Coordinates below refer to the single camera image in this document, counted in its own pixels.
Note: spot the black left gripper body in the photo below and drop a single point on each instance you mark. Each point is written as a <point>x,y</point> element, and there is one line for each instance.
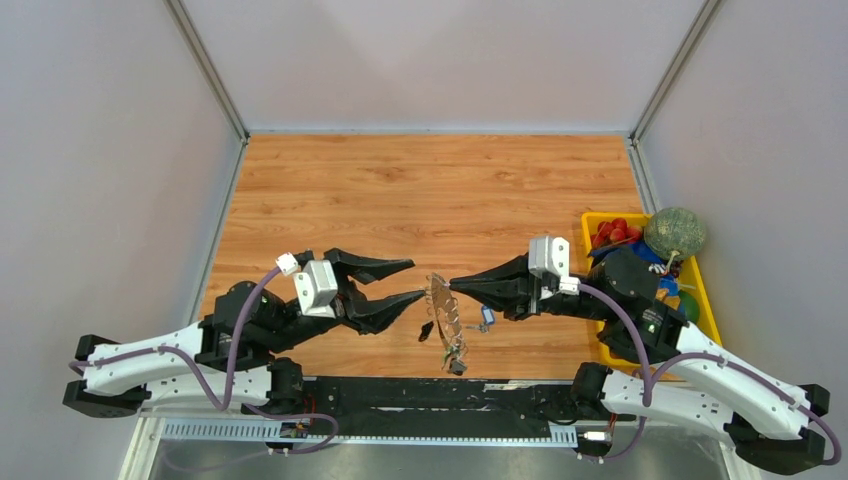
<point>317,322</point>

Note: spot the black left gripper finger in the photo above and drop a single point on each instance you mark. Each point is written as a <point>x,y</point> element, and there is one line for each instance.
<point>349,268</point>
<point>374,316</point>

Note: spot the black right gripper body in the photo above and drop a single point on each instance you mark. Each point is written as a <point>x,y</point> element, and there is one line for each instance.
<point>539,290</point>

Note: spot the green key tag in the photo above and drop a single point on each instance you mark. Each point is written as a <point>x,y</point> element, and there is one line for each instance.
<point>453,352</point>

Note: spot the black white key tag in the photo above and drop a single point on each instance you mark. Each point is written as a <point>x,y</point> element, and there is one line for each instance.
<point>456,366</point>

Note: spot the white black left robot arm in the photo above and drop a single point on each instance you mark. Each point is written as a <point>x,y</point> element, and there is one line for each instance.
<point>233,357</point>

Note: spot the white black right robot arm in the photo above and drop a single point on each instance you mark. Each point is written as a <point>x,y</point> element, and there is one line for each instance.
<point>685,377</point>

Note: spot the blue key tag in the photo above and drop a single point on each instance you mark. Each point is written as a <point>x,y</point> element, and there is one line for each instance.
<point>488,317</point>

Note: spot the silver key on blue tag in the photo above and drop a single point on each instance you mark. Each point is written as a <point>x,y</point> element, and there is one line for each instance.
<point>476,327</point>

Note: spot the red strawberries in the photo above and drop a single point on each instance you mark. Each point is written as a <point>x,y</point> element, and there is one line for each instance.
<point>615,233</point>

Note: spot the blue chips bag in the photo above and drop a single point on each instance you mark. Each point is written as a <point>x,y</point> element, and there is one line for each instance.
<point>668,290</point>

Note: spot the green melon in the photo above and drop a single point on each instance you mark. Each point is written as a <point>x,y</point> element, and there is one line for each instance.
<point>675,233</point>

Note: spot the green lime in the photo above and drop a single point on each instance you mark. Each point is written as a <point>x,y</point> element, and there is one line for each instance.
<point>689,307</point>

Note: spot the yellow plastic bin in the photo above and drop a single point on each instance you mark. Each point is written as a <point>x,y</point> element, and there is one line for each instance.
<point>689,280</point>

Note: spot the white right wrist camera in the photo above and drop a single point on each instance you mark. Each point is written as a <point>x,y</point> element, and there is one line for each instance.
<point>549,255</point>

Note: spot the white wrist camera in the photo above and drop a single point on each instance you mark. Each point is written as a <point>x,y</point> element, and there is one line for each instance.
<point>549,255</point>
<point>317,288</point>

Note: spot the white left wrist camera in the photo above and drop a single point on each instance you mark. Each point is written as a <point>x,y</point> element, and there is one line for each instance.
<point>317,288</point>

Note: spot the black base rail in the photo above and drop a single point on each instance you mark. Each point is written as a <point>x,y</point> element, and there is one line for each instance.
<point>435,407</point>

